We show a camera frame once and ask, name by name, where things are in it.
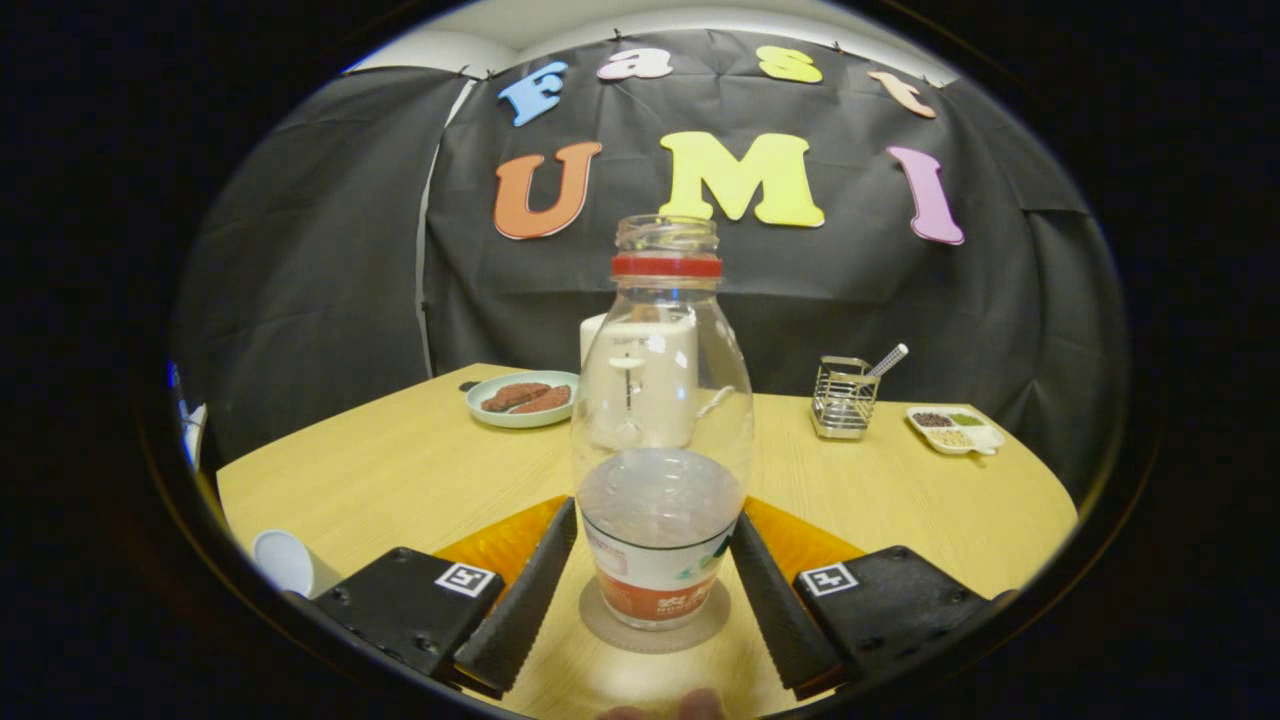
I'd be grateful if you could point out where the clear plastic juice bottle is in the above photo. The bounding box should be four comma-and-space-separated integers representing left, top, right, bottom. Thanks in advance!
571, 214, 755, 631

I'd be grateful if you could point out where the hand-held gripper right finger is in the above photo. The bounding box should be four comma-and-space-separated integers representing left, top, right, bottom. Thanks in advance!
728, 497, 1018, 699

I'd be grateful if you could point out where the wooden table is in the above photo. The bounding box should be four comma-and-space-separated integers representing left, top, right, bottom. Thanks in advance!
217, 362, 1079, 719

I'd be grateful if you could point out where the white divided seed dish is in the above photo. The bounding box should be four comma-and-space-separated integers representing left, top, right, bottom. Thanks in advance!
906, 404, 1006, 457

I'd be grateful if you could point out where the pale green plate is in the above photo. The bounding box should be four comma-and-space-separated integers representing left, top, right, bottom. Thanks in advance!
465, 370, 581, 429

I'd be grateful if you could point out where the white cup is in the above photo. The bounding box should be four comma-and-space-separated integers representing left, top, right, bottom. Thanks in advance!
252, 529, 316, 599

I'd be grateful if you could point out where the white toaster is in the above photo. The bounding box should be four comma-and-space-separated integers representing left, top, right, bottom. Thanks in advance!
580, 312, 701, 451

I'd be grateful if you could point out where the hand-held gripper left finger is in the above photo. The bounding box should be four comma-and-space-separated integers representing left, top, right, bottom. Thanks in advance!
285, 495, 579, 699

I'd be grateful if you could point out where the metal wire rack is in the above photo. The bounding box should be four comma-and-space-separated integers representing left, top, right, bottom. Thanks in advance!
810, 355, 882, 441

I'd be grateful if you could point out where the round brown coaster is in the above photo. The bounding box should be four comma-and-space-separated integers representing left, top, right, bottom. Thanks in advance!
579, 578, 732, 655

